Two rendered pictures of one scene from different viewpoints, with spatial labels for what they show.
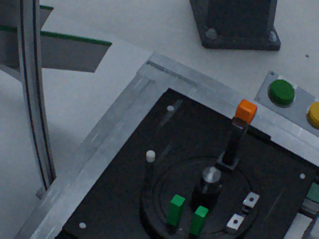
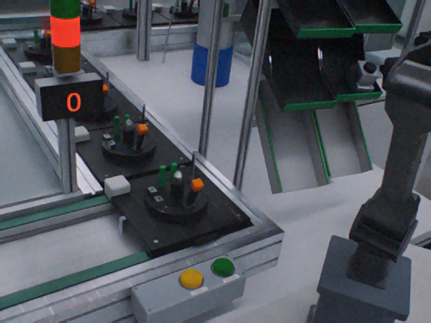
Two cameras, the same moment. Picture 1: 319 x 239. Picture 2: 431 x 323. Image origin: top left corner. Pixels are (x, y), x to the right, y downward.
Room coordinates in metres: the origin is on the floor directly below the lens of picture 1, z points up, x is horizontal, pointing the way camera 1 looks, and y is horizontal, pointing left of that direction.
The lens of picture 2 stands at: (0.82, -0.81, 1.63)
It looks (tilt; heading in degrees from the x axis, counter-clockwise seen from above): 31 degrees down; 117
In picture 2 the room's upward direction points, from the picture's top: 8 degrees clockwise
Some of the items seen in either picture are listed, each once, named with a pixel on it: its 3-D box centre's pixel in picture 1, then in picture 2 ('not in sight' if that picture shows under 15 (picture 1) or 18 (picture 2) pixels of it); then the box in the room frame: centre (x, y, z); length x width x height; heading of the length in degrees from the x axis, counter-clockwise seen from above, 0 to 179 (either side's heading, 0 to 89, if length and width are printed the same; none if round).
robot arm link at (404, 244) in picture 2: not in sight; (380, 228); (0.77, -0.11, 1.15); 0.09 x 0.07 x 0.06; 173
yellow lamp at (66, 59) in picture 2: not in sight; (67, 55); (0.15, -0.18, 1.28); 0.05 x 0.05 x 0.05
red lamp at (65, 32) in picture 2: not in sight; (65, 29); (0.15, -0.18, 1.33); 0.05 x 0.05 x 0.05
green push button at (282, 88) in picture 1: (282, 94); (222, 268); (0.53, -0.17, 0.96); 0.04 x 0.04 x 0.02
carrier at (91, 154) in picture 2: not in sight; (128, 133); (0.11, 0.05, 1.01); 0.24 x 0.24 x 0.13; 64
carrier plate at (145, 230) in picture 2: (201, 210); (175, 204); (0.34, -0.06, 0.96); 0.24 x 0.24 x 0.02; 64
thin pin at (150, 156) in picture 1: (149, 176); (192, 166); (0.34, 0.01, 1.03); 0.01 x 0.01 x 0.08; 64
